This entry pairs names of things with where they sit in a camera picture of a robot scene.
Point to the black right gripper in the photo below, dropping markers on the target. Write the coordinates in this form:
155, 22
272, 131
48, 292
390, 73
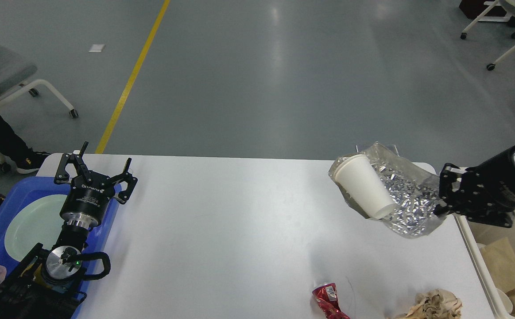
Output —
491, 183

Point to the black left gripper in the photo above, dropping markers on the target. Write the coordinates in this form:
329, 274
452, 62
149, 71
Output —
85, 205

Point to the light green plate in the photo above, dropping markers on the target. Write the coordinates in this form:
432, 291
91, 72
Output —
39, 222

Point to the aluminium foil sheet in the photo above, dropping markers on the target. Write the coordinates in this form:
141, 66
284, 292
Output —
413, 189

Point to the brown paper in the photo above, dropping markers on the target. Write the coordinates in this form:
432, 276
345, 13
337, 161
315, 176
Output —
435, 304

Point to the white paper cup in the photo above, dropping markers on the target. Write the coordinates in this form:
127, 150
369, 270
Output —
506, 301
358, 178

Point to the crushed red can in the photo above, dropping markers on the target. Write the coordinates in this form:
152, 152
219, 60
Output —
326, 298

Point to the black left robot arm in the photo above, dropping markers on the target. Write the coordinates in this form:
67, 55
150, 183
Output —
66, 266

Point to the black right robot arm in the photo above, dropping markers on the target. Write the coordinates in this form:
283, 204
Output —
484, 193

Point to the transparent floor plate right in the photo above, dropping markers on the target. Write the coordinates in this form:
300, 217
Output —
393, 148

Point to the transparent floor plate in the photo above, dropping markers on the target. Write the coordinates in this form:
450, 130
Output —
363, 148
393, 148

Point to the transparent floor plate left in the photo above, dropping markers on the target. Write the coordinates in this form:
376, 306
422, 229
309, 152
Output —
363, 148

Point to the grey office chair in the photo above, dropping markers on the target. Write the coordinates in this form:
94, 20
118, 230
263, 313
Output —
15, 71

